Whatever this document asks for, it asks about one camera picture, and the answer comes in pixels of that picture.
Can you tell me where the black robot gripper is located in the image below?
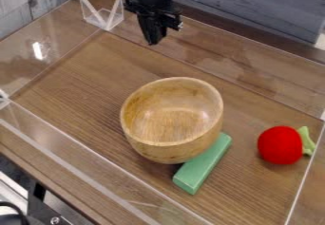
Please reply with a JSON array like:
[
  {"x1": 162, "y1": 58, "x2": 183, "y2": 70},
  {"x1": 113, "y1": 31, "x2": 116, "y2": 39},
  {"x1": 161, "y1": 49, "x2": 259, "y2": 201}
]
[{"x1": 125, "y1": 0, "x2": 184, "y2": 45}]

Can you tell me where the light wooden bowl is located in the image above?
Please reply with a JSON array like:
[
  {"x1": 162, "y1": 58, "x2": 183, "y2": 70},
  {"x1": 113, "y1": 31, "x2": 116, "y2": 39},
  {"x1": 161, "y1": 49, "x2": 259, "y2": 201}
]
[{"x1": 120, "y1": 77, "x2": 225, "y2": 164}]

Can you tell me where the green rectangular block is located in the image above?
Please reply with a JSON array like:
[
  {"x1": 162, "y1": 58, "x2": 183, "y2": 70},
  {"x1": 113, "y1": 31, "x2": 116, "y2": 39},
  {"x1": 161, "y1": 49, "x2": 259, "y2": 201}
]
[{"x1": 173, "y1": 133, "x2": 233, "y2": 195}]

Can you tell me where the red plush tomato toy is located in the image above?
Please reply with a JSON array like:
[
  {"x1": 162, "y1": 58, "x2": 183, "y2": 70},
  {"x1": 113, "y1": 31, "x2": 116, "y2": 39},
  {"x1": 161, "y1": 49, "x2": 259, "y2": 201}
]
[{"x1": 257, "y1": 126, "x2": 316, "y2": 165}]

